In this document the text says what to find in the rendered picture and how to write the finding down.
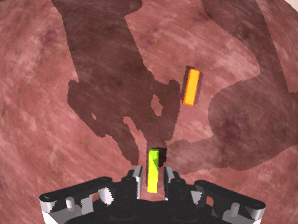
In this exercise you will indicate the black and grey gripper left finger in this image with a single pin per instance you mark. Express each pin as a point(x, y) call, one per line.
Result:
point(61, 205)

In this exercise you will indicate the lime rod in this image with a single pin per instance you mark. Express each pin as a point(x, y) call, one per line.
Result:
point(153, 170)

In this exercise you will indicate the orange rod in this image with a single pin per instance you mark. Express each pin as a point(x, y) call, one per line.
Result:
point(191, 87)

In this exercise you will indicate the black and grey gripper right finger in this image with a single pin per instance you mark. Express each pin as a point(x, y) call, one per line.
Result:
point(228, 205)

